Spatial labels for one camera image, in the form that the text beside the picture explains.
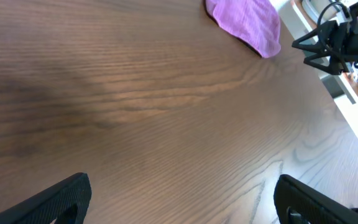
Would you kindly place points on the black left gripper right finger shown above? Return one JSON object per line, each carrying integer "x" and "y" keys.
{"x": 296, "y": 202}

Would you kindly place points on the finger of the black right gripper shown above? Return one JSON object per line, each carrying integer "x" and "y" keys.
{"x": 326, "y": 34}
{"x": 327, "y": 61}

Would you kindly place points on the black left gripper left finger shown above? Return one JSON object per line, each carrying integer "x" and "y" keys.
{"x": 64, "y": 202}

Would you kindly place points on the purple microfiber cloth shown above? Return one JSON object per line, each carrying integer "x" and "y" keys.
{"x": 255, "y": 22}

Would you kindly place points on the white side shelf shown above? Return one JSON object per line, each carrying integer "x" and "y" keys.
{"x": 299, "y": 24}

